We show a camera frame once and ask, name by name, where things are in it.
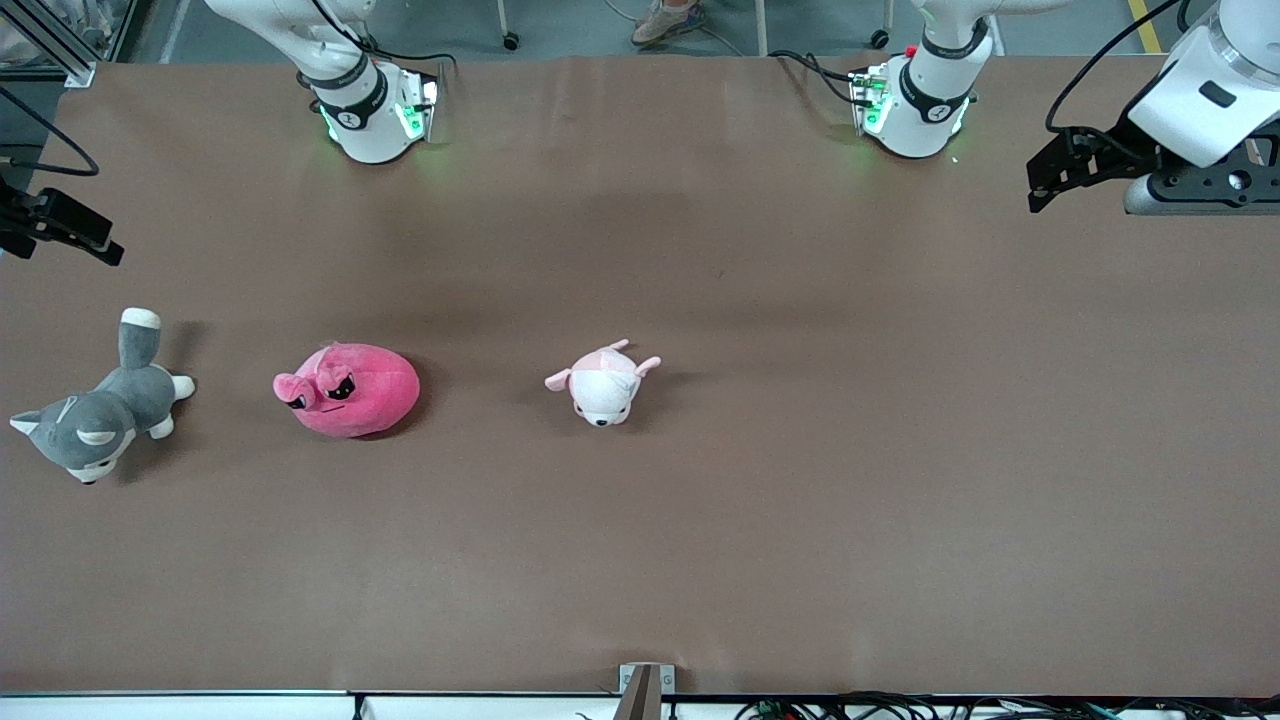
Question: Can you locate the round hot pink plush toy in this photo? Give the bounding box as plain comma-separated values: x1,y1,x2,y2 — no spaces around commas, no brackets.
273,342,421,440

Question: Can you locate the grey and white husky plush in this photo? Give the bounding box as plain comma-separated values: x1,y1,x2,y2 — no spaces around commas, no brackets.
10,307,197,486

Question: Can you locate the beige sneaker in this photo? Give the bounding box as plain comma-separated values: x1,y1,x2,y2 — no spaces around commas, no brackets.
632,0,707,46

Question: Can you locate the white and pink plush dog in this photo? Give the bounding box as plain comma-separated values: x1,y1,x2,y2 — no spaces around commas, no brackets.
544,339,662,428

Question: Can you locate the brown table cover sheet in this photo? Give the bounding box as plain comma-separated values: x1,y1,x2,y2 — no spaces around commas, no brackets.
0,55,1280,697

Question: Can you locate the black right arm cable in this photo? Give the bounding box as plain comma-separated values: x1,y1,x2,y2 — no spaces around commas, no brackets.
0,85,101,179

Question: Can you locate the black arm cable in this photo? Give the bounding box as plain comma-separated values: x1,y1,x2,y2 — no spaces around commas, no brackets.
0,85,101,179
1045,0,1188,136

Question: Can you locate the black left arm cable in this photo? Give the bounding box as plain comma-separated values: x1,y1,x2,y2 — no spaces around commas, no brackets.
1045,0,1188,136

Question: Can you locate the aluminium frame post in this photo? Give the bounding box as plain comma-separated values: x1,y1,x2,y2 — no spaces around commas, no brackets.
0,0,98,88

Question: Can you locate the black left base cable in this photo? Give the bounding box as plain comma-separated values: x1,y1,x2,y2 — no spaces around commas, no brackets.
768,48,871,106

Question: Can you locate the black base cable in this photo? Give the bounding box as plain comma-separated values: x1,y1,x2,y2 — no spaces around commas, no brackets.
355,35,471,76
768,48,871,106

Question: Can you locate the black right base cable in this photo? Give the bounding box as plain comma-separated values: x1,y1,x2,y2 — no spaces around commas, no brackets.
355,35,471,76

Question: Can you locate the black cable bundle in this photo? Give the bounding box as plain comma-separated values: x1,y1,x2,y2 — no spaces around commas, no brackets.
735,692,1280,720

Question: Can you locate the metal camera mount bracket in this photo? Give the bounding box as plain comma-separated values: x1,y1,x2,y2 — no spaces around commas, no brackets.
618,663,676,720

